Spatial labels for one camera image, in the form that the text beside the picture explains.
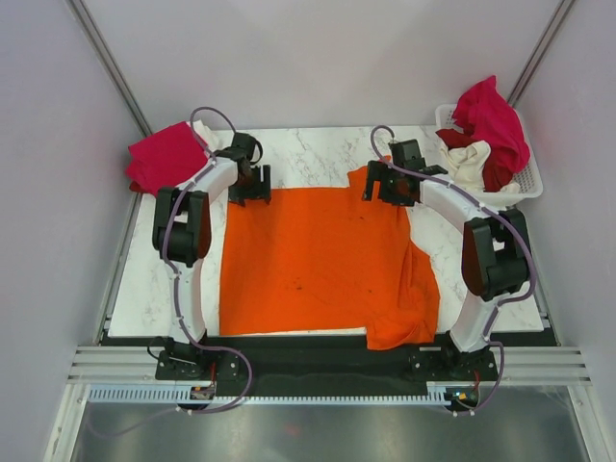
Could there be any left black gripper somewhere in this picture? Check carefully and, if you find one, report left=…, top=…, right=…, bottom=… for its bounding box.
left=227, top=167, right=270, bottom=209

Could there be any orange t shirt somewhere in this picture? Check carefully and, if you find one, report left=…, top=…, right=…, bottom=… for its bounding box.
left=219, top=167, right=440, bottom=350

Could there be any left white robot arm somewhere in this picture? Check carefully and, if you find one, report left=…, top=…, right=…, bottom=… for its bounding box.
left=152, top=132, right=271, bottom=378

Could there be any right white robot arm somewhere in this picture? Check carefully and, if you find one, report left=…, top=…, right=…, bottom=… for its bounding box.
left=362, top=140, right=536, bottom=379

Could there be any folded white t shirt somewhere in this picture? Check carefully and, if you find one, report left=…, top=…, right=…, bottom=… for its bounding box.
left=187, top=119, right=222, bottom=155

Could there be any crumpled white t shirt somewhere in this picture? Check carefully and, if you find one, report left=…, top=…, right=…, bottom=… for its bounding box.
left=439, top=141, right=521, bottom=202

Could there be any folded magenta t shirt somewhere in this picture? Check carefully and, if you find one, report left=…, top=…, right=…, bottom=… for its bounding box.
left=125, top=122, right=207, bottom=196

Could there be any dark red t shirt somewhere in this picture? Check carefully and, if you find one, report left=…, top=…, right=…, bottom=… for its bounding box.
left=436, top=128, right=514, bottom=193

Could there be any crumpled magenta t shirt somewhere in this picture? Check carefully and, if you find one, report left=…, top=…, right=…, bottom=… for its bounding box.
left=453, top=75, right=530, bottom=174

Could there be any white plastic basket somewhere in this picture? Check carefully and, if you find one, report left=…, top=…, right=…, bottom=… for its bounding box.
left=435, top=104, right=544, bottom=208

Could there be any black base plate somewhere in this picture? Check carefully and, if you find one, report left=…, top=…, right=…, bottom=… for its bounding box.
left=155, top=335, right=498, bottom=396

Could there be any white slotted cable duct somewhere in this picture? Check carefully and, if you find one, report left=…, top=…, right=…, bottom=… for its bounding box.
left=88, top=384, right=450, bottom=406

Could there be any aluminium frame rail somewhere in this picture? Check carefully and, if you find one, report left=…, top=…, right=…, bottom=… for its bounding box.
left=68, top=346, right=157, bottom=384

